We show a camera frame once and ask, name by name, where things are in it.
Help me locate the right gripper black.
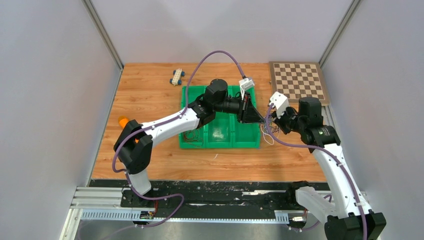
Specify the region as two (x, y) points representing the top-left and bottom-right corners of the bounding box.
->
(270, 104), (305, 135)

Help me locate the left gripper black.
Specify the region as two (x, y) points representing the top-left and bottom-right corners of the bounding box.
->
(214, 92), (265, 125)

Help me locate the multicolour cable bundle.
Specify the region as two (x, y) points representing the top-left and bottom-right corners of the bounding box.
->
(259, 105), (282, 147)

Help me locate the red wire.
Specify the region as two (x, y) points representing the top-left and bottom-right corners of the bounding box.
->
(183, 129), (205, 148)

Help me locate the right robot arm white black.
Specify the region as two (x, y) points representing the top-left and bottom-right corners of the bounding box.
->
(266, 92), (387, 240)

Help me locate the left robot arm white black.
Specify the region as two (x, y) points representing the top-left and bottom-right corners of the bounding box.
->
(113, 77), (264, 207)

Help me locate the green six-compartment tray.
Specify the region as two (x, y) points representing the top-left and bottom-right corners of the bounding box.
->
(178, 85), (262, 150)

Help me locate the wooden chessboard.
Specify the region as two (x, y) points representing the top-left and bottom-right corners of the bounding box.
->
(268, 61), (331, 106)

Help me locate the white blue toy car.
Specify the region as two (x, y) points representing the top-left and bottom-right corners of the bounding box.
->
(169, 68), (186, 86)

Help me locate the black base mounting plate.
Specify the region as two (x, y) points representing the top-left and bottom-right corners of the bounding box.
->
(89, 178), (332, 220)

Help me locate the orange plastic carrot toy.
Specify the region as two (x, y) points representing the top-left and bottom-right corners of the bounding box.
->
(118, 116), (130, 129)

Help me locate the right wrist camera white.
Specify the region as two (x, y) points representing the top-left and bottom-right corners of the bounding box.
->
(268, 91), (290, 119)

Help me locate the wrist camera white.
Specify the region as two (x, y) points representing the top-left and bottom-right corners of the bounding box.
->
(238, 77), (255, 99)
(268, 91), (290, 119)

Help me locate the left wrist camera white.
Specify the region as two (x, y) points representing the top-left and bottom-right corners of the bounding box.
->
(238, 77), (255, 99)

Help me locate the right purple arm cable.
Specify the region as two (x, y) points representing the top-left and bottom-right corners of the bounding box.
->
(264, 102), (369, 240)

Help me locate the slotted grey cable duct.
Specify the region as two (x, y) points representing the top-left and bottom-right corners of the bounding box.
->
(79, 208), (290, 224)

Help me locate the aluminium frame rail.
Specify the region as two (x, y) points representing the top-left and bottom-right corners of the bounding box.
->
(70, 187), (123, 210)

